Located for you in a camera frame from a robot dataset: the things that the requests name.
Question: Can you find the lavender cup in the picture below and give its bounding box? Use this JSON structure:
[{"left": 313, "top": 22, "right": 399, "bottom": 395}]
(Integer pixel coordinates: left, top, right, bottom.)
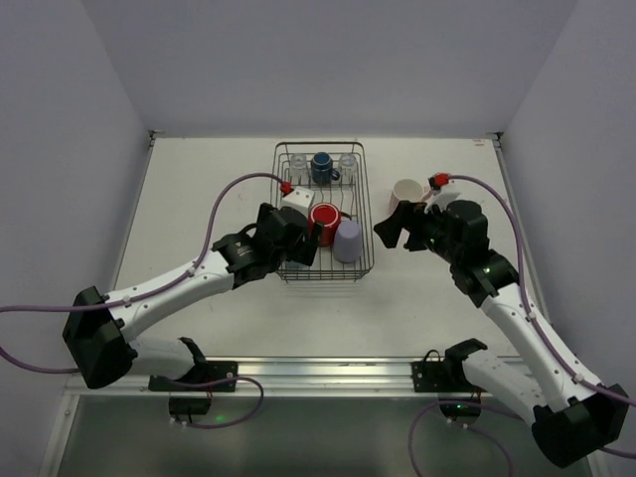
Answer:
[{"left": 332, "top": 220, "right": 363, "bottom": 263}]

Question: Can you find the pink mug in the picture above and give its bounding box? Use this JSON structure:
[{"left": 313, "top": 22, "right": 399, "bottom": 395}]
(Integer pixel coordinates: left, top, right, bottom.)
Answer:
[{"left": 389, "top": 179, "right": 430, "bottom": 214}]

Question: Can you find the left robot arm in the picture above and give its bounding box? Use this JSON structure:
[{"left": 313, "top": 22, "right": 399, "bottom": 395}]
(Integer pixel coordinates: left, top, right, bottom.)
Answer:
[{"left": 63, "top": 204, "right": 323, "bottom": 390}]

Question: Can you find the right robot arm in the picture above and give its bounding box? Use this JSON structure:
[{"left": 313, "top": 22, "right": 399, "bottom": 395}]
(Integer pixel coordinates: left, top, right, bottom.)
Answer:
[{"left": 374, "top": 200, "right": 634, "bottom": 468}]

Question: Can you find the red mug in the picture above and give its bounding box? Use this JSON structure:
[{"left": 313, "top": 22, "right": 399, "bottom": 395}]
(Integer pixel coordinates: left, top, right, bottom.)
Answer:
[{"left": 308, "top": 203, "right": 350, "bottom": 247}]

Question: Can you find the left clear glass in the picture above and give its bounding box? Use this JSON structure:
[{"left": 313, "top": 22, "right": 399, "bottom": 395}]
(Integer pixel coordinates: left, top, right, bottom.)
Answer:
[{"left": 289, "top": 154, "right": 309, "bottom": 185}]

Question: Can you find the clear glass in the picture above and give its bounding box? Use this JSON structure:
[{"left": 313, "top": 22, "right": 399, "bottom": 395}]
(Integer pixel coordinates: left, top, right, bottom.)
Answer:
[
  {"left": 289, "top": 154, "right": 309, "bottom": 185},
  {"left": 338, "top": 153, "right": 358, "bottom": 184}
]

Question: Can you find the dark blue mug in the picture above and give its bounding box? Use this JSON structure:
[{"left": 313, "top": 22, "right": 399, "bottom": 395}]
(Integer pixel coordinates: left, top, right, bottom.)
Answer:
[{"left": 311, "top": 152, "right": 341, "bottom": 186}]

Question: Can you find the right clear glass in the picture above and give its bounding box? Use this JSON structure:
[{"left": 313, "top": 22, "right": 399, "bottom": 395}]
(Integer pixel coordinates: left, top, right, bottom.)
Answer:
[{"left": 338, "top": 153, "right": 358, "bottom": 184}]

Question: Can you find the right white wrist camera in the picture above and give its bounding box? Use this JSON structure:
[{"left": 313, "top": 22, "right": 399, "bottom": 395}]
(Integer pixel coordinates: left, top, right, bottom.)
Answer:
[{"left": 423, "top": 173, "right": 460, "bottom": 212}]

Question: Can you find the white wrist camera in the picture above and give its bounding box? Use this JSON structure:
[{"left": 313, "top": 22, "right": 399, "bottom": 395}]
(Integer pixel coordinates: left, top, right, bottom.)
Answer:
[
  {"left": 423, "top": 173, "right": 460, "bottom": 212},
  {"left": 280, "top": 186, "right": 315, "bottom": 217}
]

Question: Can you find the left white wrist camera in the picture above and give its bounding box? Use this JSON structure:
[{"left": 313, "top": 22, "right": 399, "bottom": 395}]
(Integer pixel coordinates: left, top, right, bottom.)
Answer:
[{"left": 280, "top": 186, "right": 315, "bottom": 217}]

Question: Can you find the wire dish rack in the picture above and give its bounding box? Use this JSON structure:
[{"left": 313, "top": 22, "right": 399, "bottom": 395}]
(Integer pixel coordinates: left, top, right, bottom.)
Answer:
[{"left": 272, "top": 141, "right": 375, "bottom": 282}]

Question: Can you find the aluminium mounting rail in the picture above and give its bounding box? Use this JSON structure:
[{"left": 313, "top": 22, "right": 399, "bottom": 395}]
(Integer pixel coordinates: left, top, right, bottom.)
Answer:
[{"left": 65, "top": 357, "right": 473, "bottom": 398}]

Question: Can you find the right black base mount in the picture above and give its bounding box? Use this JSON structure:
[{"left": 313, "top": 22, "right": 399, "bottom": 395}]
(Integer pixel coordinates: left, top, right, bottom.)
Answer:
[{"left": 410, "top": 349, "right": 470, "bottom": 394}]

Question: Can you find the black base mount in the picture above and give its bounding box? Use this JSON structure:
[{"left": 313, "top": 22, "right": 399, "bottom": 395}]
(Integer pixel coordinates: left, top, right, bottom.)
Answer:
[
  {"left": 148, "top": 360, "right": 239, "bottom": 393},
  {"left": 410, "top": 349, "right": 470, "bottom": 394}
]

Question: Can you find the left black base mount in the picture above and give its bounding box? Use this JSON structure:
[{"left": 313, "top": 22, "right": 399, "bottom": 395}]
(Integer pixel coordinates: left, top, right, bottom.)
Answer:
[{"left": 148, "top": 360, "right": 239, "bottom": 393}]

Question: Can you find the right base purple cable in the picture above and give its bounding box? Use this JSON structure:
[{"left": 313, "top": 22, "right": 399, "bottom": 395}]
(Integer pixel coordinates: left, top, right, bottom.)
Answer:
[{"left": 407, "top": 399, "right": 516, "bottom": 477}]

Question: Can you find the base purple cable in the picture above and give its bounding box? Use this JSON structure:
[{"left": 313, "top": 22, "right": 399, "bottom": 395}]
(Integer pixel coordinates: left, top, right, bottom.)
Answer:
[
  {"left": 407, "top": 399, "right": 516, "bottom": 477},
  {"left": 168, "top": 377, "right": 264, "bottom": 429}
]

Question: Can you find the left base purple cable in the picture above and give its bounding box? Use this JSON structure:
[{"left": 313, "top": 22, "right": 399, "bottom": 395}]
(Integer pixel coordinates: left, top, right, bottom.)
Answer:
[{"left": 168, "top": 377, "right": 264, "bottom": 429}]

